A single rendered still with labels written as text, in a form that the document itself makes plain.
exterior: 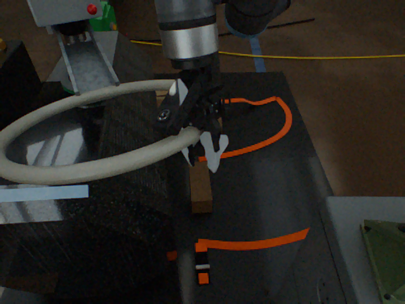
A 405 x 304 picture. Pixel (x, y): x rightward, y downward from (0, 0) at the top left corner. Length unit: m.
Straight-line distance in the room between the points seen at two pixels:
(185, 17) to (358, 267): 0.65
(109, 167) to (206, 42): 0.24
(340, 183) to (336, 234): 1.31
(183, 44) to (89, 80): 0.58
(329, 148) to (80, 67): 1.79
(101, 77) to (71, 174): 0.56
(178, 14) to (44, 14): 0.77
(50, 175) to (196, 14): 0.32
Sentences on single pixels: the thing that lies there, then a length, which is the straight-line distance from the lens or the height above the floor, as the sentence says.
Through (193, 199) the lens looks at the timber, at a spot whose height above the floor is 0.14.
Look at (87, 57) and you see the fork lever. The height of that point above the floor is 1.03.
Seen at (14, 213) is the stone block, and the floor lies 0.75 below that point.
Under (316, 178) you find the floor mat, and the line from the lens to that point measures 2.09.
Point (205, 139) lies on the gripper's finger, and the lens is 0.53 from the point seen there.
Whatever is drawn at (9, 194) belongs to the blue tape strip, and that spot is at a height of 0.79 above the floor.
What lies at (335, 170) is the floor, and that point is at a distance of 2.22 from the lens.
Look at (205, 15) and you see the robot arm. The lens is 0.47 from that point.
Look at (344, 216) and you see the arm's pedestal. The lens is 0.89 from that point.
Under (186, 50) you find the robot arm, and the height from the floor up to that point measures 1.32.
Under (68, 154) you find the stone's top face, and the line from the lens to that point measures 1.10.
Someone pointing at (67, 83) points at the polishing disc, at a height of 0.85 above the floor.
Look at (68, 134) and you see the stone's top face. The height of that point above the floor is 0.81.
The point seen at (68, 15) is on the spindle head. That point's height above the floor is 1.13.
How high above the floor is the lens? 1.53
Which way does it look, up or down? 46 degrees down
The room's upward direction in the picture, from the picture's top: straight up
